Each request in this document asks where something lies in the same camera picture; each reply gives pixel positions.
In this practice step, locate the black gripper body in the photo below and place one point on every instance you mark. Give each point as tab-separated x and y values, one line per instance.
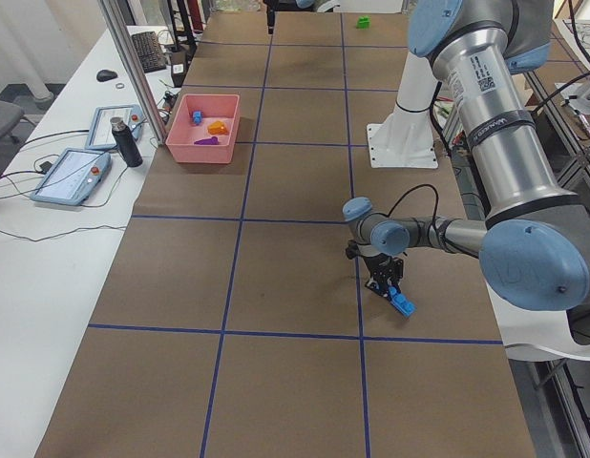
382	263

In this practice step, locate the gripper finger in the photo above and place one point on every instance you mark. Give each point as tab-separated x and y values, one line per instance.
270	15
393	285
377	288

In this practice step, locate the long blue studded block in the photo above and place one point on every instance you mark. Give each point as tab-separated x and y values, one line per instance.
400	302

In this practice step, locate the green double block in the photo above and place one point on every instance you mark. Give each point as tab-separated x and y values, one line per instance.
363	22

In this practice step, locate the small blue block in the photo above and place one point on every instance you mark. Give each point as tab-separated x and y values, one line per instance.
197	118

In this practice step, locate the orange block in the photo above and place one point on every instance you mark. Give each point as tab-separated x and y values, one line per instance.
218	127

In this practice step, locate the purple block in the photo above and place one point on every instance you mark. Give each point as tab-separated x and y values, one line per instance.
209	141

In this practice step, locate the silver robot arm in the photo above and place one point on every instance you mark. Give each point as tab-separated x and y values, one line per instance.
534	245

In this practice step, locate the brown cardboard box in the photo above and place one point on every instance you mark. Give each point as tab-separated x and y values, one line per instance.
178	67

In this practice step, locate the pink plastic box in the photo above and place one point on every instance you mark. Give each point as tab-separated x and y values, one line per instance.
183	133

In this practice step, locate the black keyboard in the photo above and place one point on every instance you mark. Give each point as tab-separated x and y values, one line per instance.
149	51

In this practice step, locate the black computer mouse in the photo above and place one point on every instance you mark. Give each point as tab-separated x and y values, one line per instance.
105	75

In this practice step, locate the black bottle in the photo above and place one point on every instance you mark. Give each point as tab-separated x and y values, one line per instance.
125	142

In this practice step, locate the lower teach pendant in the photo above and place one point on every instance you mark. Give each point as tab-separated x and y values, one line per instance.
73	177

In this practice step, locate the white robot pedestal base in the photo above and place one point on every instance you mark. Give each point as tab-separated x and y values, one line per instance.
405	139

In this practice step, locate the aluminium frame post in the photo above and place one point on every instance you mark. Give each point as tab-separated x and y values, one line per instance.
127	53

